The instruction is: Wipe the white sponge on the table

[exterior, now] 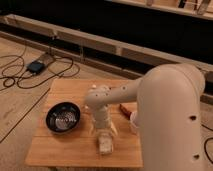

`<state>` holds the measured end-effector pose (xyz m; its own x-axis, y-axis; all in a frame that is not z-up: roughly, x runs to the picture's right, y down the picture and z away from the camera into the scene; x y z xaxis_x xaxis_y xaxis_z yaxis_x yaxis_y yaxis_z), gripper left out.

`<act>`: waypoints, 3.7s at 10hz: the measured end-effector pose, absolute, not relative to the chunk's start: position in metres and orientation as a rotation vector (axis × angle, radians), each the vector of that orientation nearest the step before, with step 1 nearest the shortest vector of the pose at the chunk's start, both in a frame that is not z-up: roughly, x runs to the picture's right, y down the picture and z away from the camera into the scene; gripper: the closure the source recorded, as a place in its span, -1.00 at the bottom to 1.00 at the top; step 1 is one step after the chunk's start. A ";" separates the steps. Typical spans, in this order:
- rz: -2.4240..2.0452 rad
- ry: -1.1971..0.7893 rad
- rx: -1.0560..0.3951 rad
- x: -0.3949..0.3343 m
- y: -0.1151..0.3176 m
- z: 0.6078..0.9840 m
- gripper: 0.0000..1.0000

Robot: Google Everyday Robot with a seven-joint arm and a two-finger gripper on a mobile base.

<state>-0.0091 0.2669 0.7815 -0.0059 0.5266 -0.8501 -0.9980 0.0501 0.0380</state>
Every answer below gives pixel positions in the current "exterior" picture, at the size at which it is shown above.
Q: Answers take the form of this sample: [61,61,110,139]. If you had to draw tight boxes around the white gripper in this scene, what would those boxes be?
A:
[90,106,118,136]

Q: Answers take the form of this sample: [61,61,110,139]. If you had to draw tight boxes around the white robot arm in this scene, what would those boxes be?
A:
[85,64,205,171]

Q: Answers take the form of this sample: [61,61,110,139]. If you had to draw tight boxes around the brown bread piece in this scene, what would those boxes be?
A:
[119,104,132,118]

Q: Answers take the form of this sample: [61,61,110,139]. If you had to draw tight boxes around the wooden table board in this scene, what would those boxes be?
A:
[26,79,143,168]

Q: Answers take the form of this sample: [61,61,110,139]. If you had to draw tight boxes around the black bowl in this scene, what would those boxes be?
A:
[45,102,81,134]

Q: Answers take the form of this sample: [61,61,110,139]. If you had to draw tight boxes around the wooden frame rail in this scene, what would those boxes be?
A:
[0,13,213,105]

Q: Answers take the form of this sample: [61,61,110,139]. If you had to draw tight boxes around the black floor cable left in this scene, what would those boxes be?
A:
[0,44,81,144]

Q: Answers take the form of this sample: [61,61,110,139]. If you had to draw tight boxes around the black floor cable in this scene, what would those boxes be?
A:
[0,44,81,144]
[201,123,213,165]

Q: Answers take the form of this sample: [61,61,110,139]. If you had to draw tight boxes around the black floor cable right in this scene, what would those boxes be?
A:
[201,123,213,165]

